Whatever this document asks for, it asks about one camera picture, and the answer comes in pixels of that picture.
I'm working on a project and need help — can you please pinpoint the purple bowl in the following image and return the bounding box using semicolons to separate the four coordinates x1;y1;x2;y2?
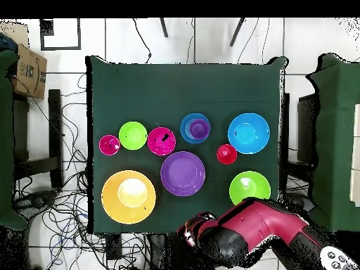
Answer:
160;150;207;197

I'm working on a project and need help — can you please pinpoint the large yellow bowl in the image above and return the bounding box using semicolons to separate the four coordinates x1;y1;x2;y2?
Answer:
101;169;157;225

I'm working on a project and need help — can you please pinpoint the small pink bowl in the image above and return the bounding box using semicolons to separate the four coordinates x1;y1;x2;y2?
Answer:
146;127;177;156

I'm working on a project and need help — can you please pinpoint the purple cup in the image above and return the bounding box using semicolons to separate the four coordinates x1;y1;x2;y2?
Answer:
188;118;211;141

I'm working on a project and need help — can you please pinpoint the small blue bowl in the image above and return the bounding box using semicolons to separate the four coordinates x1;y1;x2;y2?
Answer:
179;112;212;145

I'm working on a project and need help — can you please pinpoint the large green bowl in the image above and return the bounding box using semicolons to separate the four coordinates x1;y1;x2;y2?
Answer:
229;170;271;206

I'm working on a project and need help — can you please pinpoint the red cup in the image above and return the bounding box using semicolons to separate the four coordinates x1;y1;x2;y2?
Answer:
98;134;121;156
216;143;238;165

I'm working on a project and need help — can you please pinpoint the grey stand base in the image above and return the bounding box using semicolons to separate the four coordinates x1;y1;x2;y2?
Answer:
283;193;316;215
13;190;58;216

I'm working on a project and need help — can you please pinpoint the large blue bowl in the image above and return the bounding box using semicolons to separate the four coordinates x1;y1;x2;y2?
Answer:
227;112;271;155

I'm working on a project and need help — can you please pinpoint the small green bowl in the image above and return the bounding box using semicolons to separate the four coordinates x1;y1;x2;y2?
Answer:
118;121;148;151

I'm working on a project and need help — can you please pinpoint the dark green tablecloth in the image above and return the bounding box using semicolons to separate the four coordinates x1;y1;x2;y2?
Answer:
85;55;289;235

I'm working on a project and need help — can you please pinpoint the green cloth covered table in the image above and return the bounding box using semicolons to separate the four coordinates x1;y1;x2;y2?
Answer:
304;53;360;234
0;49;28;231

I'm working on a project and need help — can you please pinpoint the black bench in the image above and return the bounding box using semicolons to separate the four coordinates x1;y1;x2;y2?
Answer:
12;89;65;189

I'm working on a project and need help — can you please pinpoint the black tripod leg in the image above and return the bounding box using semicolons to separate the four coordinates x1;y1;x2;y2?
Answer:
229;18;246;48
159;18;169;39

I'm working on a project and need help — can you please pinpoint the cardboard box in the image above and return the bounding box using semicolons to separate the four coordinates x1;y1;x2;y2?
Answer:
11;43;48;100

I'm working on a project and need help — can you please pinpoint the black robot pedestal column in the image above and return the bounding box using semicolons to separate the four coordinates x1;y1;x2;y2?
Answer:
147;232;198;270

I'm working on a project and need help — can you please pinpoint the black floor cable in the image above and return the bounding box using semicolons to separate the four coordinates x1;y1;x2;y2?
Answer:
131;18;153;64

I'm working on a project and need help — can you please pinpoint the black square floor frame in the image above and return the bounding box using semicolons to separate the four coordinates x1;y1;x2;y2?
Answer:
39;18;82;52

